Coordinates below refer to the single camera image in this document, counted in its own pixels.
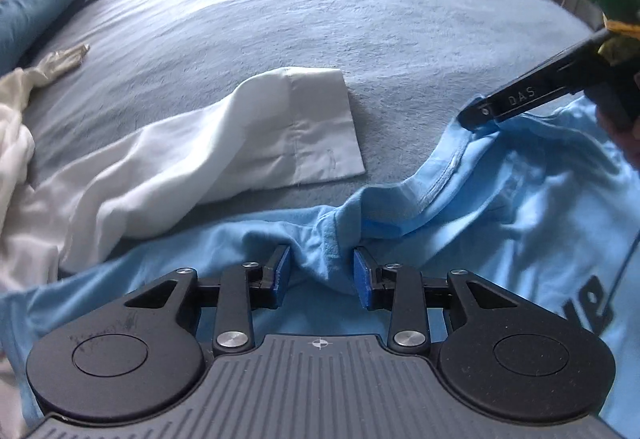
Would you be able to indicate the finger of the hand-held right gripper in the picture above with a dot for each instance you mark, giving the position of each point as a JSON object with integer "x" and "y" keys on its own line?
{"x": 525, "y": 96}

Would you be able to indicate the white shirt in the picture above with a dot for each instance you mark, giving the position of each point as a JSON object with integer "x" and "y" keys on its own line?
{"x": 150, "y": 159}

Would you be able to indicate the dark blue duvet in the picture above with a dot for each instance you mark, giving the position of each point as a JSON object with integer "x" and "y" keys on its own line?
{"x": 35, "y": 4}

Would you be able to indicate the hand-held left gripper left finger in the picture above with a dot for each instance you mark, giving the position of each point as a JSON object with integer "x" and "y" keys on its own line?
{"x": 281, "y": 276}

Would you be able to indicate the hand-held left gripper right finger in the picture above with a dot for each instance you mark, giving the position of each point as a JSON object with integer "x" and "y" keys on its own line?
{"x": 361, "y": 279}

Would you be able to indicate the light blue t-shirt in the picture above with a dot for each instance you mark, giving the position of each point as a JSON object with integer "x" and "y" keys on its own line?
{"x": 500, "y": 219}

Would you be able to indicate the person's right hand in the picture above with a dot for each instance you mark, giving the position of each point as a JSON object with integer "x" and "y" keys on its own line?
{"x": 632, "y": 139}

